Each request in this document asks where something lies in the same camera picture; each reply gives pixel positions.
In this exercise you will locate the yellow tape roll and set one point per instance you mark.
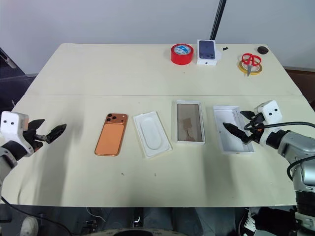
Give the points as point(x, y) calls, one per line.
point(242, 67)

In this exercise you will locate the white box with brown insert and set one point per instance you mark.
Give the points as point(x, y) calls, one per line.
point(189, 123)

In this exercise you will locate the orange smartphone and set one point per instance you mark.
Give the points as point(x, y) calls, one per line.
point(110, 137)

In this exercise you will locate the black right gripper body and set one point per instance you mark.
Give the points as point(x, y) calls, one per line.
point(257, 135)

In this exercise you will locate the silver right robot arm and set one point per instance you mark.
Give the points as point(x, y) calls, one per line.
point(297, 152)

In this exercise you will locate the black round knob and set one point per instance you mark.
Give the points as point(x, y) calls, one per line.
point(262, 49)

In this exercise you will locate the black and white sneaker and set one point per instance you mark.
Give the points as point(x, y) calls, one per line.
point(247, 223)

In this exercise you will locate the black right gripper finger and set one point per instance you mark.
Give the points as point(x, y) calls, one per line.
point(247, 114)
point(236, 132)

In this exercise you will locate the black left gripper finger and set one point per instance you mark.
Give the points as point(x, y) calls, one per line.
point(36, 123)
point(56, 134)

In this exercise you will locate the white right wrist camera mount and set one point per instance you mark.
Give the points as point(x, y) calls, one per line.
point(269, 111)

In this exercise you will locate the blue jeans leg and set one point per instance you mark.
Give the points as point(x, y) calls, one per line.
point(209, 221)
point(157, 218)

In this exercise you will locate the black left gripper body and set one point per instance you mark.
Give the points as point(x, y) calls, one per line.
point(34, 138)

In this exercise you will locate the white moulded insert tray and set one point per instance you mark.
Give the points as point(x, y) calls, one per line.
point(152, 134)

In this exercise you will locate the black slanted pole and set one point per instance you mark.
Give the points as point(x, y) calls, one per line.
point(217, 19)

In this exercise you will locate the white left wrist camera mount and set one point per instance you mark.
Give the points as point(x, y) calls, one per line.
point(12, 125)

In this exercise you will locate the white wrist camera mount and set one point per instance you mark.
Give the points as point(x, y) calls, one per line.
point(12, 125)
point(269, 111)

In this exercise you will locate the red tape roll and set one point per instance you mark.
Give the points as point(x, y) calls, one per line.
point(180, 59)

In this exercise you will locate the white box with blue phone print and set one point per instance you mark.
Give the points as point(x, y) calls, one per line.
point(207, 52)

